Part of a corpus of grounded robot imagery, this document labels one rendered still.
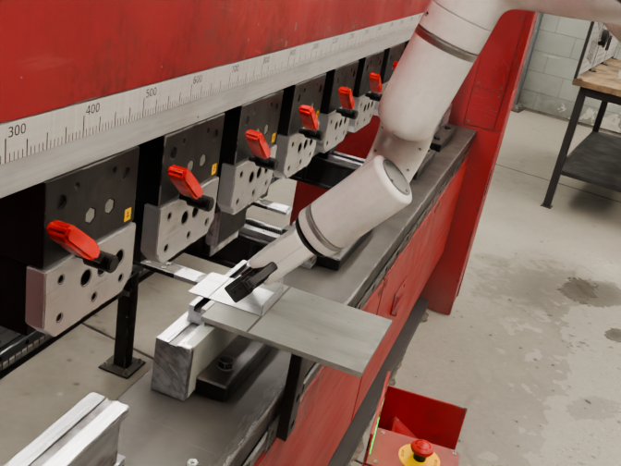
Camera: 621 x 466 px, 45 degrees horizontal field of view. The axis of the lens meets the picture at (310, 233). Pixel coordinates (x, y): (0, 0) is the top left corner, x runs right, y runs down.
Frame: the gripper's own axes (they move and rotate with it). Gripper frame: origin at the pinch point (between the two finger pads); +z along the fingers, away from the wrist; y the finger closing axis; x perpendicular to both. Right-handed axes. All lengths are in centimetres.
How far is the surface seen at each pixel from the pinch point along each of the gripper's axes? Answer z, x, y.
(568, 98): 28, 89, -751
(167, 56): -30, -26, 31
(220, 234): -4.9, -8.7, 4.8
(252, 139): -23.2, -15.9, 12.7
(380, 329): -12.5, 19.0, -4.1
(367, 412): 70, 69, -115
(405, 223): 5, 17, -86
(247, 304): 0.7, 2.9, 2.3
